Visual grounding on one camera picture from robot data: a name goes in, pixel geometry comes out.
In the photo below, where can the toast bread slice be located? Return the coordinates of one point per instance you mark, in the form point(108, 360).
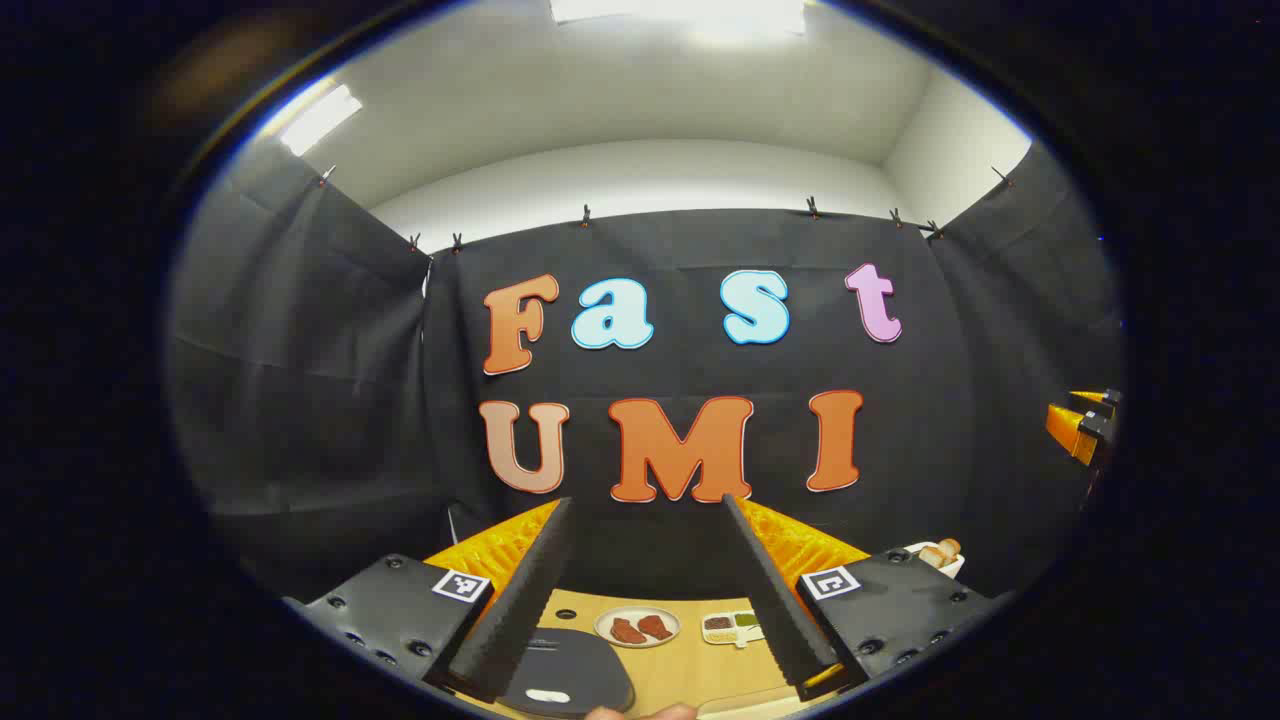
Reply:
point(950, 547)
point(932, 555)

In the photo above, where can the white toaster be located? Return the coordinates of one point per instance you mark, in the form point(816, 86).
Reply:
point(950, 568)

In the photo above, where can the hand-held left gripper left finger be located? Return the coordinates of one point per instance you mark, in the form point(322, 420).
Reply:
point(520, 600)

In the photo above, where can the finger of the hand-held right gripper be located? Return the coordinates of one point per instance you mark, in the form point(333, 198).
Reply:
point(1070, 425)

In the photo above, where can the round white plate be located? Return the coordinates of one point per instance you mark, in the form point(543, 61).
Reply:
point(640, 615)

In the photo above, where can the white divided dish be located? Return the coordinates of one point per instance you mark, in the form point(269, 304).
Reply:
point(730, 629)

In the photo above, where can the red meat slice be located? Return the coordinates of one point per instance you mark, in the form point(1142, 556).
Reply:
point(655, 627)
point(627, 631)

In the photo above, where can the ceiling light panel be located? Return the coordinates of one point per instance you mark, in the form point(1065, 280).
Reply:
point(680, 10)
point(320, 120)

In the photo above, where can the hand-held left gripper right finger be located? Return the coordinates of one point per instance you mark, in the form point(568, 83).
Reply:
point(775, 600)

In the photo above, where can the black backdrop cloth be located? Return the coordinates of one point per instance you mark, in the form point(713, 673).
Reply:
point(660, 560)

